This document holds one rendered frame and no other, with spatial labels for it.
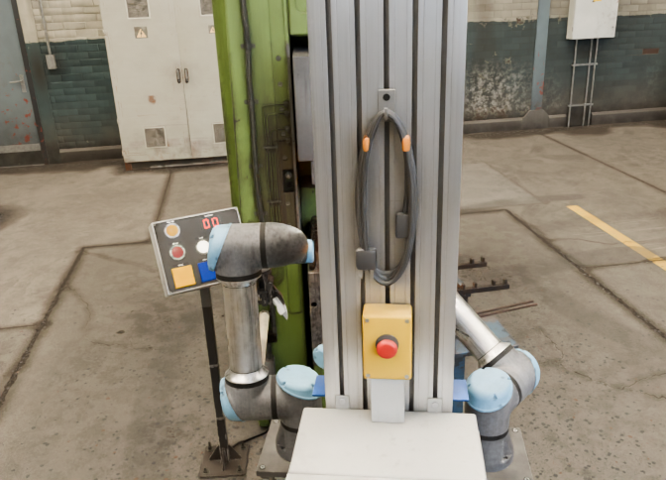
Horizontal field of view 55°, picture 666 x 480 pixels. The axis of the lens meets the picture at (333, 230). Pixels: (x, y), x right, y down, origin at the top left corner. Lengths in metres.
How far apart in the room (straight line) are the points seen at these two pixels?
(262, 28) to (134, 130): 5.45
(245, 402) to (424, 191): 0.86
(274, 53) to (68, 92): 6.20
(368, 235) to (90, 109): 7.61
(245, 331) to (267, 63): 1.26
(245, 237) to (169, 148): 6.37
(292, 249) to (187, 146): 6.34
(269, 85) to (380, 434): 1.68
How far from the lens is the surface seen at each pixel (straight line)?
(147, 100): 7.82
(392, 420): 1.27
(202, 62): 7.71
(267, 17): 2.58
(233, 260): 1.58
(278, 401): 1.72
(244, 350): 1.68
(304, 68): 2.45
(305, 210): 3.08
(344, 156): 1.08
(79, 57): 8.54
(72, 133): 8.71
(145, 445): 3.32
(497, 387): 1.71
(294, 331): 2.97
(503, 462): 1.81
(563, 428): 3.36
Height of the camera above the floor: 2.01
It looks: 21 degrees down
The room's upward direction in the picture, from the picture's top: 2 degrees counter-clockwise
